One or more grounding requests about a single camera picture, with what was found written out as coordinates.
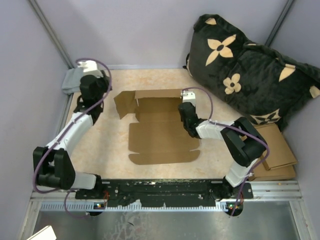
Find grey slotted cable duct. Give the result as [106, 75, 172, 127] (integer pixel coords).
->
[39, 200, 234, 213]

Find purple cable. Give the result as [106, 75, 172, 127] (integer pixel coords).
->
[180, 86, 270, 217]
[32, 57, 112, 219]

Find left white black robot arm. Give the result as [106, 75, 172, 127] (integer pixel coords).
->
[32, 70, 112, 194]

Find white paper corner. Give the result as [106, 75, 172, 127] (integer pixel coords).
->
[27, 225, 57, 240]

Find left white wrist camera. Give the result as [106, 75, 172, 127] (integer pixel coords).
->
[77, 60, 103, 78]

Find upper folded cardboard box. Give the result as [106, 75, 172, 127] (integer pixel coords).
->
[255, 124, 297, 171]

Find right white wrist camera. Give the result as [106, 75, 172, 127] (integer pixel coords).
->
[180, 90, 196, 106]

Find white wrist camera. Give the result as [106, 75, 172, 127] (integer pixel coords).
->
[180, 90, 196, 106]
[77, 60, 103, 78]

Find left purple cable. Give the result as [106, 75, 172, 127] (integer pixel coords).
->
[32, 57, 112, 219]

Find black floral plush pillow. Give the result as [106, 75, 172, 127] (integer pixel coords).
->
[185, 14, 320, 130]

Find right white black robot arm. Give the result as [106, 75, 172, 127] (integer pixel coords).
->
[178, 102, 268, 200]

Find brown cardboard box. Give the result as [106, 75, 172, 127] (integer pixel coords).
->
[114, 89, 201, 165]

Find lower folded cardboard box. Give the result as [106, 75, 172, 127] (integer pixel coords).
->
[248, 162, 297, 181]

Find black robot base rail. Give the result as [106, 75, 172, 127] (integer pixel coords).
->
[75, 179, 254, 207]

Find grey folded cloth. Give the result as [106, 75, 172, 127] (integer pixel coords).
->
[61, 67, 84, 95]

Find folded cardboard box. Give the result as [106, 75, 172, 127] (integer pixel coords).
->
[255, 124, 297, 171]
[248, 162, 297, 181]

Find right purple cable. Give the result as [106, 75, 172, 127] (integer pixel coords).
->
[180, 86, 270, 217]

